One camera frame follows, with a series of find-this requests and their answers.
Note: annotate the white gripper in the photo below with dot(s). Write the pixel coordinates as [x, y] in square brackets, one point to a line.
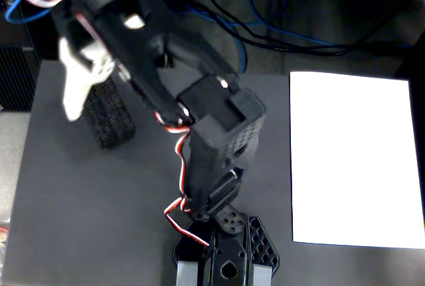
[76, 91]

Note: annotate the black foam cube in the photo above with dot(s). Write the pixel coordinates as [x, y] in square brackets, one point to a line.
[111, 120]

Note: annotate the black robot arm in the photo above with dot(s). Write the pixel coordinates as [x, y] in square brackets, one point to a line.
[212, 153]

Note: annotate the black mesh robot base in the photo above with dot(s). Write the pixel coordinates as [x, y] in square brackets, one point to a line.
[229, 256]

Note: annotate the black ribbed computer case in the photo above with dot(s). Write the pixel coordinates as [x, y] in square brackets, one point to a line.
[16, 80]

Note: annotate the grey metal clamp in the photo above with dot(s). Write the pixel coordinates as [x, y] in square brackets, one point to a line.
[186, 274]
[262, 276]

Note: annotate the white paper sheet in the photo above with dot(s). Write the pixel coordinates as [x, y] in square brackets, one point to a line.
[352, 160]

